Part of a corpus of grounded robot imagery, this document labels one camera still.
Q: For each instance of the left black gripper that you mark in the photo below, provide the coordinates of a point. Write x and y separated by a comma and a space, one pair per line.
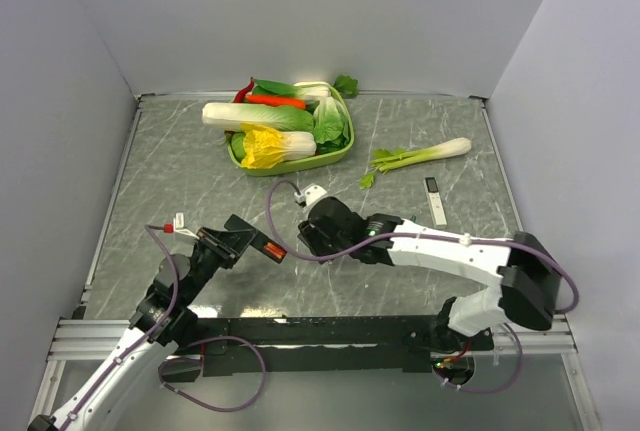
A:
227, 245

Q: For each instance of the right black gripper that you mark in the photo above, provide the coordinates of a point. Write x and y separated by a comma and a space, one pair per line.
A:
312, 235

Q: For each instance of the black remote control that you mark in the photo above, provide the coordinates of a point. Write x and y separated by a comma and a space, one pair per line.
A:
259, 241

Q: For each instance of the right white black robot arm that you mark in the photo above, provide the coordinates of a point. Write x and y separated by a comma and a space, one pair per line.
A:
519, 280

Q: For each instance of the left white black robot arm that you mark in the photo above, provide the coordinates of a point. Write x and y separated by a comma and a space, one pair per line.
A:
161, 324

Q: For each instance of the white remote battery cover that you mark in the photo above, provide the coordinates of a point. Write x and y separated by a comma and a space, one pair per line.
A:
434, 202

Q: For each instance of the green plastic tray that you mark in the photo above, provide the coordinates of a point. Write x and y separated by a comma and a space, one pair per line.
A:
325, 154

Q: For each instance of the yellow leaf cabbage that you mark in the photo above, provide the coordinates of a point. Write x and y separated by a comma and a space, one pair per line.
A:
266, 147

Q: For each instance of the celery stalk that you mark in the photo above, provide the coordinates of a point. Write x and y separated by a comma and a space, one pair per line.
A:
384, 161

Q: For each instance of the green lettuce leaf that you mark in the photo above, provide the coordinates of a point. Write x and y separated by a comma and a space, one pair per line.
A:
330, 122

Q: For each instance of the long white green cabbage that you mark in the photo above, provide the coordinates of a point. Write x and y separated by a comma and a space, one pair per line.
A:
232, 116

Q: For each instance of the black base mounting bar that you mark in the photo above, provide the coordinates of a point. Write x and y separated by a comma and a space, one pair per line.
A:
298, 344

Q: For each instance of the dark red chili pepper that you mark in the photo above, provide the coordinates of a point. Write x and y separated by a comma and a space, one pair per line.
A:
242, 93

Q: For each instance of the orange red chili pepper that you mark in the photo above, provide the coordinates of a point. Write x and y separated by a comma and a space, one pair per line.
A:
275, 101

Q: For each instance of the bok choy in tray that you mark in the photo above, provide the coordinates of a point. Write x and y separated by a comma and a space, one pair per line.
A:
309, 93

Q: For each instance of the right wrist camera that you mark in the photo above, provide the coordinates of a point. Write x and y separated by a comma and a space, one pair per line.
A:
310, 195

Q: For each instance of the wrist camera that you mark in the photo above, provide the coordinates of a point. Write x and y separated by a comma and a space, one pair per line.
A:
177, 226
310, 195

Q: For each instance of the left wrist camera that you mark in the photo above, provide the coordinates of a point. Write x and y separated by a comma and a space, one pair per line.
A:
177, 226

